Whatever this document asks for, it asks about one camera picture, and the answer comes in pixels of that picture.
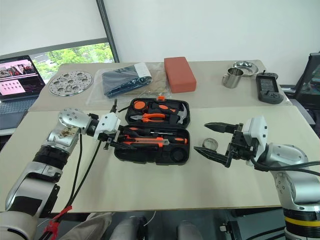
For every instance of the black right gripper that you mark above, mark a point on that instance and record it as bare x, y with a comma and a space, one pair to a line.
238, 148

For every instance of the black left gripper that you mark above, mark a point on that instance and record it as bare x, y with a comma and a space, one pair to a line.
111, 140

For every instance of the black orange screwdriver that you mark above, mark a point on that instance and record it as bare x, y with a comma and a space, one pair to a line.
179, 141
143, 130

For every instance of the orange black utility knife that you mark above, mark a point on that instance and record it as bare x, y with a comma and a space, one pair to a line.
152, 141

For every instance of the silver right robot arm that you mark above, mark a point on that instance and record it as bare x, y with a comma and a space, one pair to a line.
287, 155

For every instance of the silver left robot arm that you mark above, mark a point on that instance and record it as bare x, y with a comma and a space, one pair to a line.
25, 187

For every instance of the black tool case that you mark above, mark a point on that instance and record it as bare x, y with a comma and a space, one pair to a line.
150, 157

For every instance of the grey tape roll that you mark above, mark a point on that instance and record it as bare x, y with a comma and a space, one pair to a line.
211, 143

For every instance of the orange black tape measure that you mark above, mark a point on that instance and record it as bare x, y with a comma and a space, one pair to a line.
138, 105

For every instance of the steel claw hammer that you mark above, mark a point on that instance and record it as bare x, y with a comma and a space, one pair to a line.
182, 115

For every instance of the clear plastic bag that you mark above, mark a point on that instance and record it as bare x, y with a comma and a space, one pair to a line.
96, 96

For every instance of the stainless steel cup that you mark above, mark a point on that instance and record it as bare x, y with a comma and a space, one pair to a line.
231, 80

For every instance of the black handheld remote controller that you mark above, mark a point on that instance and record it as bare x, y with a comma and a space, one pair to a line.
268, 87

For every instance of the red rectangular block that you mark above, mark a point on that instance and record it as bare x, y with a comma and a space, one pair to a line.
180, 75

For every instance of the perforated round metal plate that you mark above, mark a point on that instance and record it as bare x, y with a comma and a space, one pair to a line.
70, 83

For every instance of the stainless steel bowl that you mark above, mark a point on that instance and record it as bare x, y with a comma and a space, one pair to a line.
250, 67

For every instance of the dark rounded shape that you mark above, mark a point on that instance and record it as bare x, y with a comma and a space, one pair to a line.
127, 230

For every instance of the beige cloth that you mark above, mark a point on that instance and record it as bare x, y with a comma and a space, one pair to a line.
92, 227

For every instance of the black mesh office chair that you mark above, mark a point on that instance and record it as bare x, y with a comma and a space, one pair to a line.
308, 85

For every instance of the open laptop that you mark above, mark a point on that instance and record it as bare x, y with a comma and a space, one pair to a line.
17, 77

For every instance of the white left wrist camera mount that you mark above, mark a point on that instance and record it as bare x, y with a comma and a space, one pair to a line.
107, 123

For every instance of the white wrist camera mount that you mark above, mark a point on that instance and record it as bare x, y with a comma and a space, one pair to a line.
107, 123
257, 130

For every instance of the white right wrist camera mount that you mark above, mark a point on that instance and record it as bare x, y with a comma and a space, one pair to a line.
257, 130

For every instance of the black base frame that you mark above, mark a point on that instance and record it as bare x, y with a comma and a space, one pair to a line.
250, 225

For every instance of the dark window frame post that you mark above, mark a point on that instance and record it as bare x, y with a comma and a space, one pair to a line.
107, 30

